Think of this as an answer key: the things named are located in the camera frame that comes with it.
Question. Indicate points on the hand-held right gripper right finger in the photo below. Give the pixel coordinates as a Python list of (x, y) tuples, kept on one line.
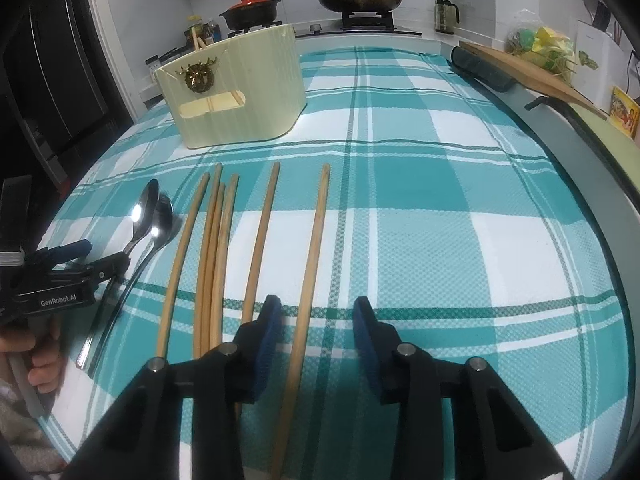
[(363, 345)]

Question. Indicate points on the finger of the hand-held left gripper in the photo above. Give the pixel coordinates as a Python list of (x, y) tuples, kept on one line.
[(70, 250), (110, 265)]

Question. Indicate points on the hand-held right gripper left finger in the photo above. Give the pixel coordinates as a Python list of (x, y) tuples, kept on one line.
[(268, 345)]

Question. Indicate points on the metal spoon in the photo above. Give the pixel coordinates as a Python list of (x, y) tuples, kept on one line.
[(144, 205), (161, 220)]

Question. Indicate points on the cream ribbed utensil holder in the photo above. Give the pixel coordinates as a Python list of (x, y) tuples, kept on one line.
[(250, 90)]

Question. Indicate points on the person's left forearm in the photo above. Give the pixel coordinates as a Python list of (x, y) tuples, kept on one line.
[(20, 435)]

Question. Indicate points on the person's left hand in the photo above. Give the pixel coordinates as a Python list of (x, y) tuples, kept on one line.
[(46, 355)]

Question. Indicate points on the dark refrigerator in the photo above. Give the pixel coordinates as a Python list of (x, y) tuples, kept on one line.
[(50, 60)]

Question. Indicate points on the small spice jar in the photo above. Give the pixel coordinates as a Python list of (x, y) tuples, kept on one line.
[(151, 66)]

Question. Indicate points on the condiment bottles and jars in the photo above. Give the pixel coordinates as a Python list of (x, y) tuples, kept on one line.
[(172, 57)]

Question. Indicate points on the blue liquid bottle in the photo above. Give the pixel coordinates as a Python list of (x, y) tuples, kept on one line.
[(218, 35)]

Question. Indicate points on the dark soy sauce bottle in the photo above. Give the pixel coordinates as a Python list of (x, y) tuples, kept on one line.
[(210, 31)]

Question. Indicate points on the yellow cap sauce bottle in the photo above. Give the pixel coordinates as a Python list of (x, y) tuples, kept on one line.
[(194, 24)]

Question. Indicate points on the black clay pot orange lid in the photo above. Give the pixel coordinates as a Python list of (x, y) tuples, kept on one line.
[(250, 12)]

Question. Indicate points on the black padded mat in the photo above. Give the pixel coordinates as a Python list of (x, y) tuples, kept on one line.
[(480, 67)]

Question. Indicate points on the black gas stove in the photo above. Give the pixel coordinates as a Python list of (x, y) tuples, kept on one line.
[(360, 31)]

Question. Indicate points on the wooden cutting board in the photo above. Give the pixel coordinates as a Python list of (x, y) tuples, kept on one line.
[(530, 72)]

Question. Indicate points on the glass french press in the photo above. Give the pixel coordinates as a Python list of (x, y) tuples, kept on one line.
[(446, 15)]

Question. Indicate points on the yellow printed packet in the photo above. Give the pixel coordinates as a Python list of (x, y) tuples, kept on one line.
[(625, 110)]

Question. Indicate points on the plastic bag of sponges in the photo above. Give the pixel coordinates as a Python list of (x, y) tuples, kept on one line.
[(540, 40)]

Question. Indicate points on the white paper box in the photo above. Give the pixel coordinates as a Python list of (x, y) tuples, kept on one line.
[(597, 67)]

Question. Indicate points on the black spatula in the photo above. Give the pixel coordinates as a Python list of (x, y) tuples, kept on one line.
[(596, 7)]

